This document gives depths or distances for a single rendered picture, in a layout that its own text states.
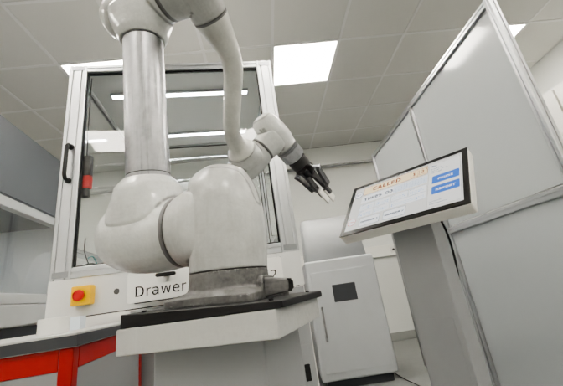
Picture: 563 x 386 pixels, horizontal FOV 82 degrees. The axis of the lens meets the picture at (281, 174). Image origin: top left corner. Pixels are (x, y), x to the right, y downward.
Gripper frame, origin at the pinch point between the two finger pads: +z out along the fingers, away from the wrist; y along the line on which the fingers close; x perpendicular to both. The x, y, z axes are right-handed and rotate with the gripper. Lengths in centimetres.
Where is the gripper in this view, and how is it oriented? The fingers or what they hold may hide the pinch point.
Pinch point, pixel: (327, 194)
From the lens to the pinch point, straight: 133.6
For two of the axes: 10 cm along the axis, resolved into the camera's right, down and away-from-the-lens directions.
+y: -6.8, 3.4, 6.5
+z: 6.4, 7.1, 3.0
